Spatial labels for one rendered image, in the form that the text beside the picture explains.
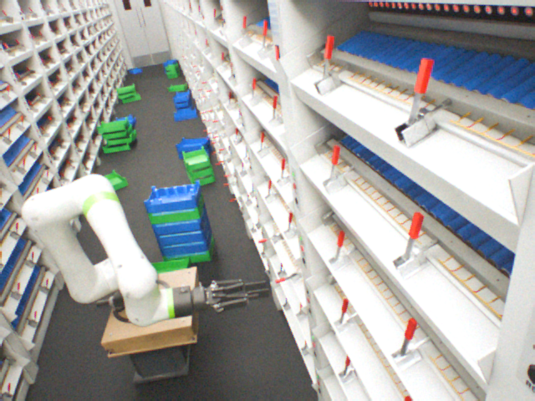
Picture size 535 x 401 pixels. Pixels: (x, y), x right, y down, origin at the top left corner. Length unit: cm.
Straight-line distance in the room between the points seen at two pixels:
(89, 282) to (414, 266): 131
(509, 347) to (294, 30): 66
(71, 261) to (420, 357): 122
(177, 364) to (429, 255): 154
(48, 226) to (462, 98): 126
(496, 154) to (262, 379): 160
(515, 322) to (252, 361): 163
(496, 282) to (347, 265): 43
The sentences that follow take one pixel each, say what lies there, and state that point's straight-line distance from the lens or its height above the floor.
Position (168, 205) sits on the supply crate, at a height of 43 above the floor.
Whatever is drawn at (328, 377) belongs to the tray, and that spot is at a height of 35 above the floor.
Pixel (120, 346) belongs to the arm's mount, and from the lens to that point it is 178.
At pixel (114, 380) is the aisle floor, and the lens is 214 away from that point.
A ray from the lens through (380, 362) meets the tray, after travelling 96.
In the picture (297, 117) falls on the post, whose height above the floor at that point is 124.
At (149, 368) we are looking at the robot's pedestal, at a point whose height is 8.
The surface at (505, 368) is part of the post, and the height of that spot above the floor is 117.
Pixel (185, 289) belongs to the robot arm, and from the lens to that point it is 126.
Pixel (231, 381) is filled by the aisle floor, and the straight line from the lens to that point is 193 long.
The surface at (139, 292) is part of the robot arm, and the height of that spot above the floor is 83.
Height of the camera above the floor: 152
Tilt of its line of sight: 29 degrees down
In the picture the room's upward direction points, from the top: 9 degrees counter-clockwise
